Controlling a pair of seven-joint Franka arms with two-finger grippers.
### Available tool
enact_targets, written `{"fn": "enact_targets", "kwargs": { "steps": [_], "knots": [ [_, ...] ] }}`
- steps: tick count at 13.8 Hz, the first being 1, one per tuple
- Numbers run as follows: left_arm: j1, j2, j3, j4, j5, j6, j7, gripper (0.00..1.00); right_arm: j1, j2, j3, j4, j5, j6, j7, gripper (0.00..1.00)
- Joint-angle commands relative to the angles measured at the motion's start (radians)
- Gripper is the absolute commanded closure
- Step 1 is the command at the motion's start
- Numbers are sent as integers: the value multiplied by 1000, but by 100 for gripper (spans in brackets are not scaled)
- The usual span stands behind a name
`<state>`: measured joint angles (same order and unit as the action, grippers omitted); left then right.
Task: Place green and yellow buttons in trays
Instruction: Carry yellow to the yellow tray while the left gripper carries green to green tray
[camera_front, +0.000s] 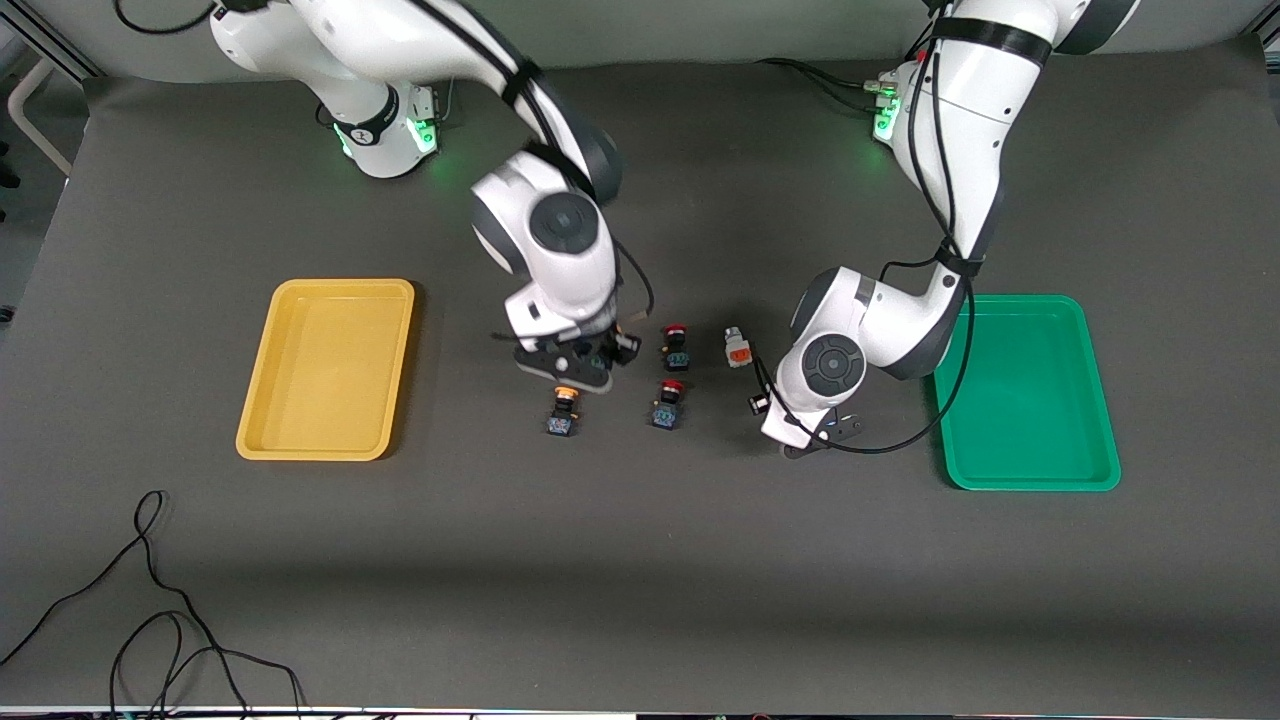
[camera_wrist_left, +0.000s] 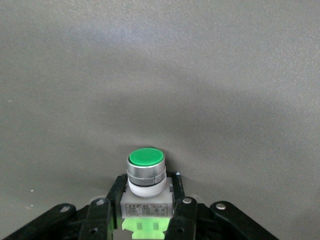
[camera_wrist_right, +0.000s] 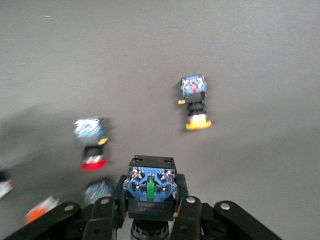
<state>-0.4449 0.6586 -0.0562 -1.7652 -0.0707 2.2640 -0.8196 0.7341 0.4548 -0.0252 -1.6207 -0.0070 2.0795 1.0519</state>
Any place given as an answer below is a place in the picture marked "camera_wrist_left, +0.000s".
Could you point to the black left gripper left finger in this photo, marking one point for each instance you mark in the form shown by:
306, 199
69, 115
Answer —
100, 220

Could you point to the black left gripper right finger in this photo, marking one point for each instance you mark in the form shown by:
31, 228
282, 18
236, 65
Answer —
185, 220

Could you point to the green push button white body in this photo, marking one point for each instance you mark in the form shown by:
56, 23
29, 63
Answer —
146, 157

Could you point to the dark grey table cloth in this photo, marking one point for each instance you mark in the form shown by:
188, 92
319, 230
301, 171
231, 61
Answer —
75, 75

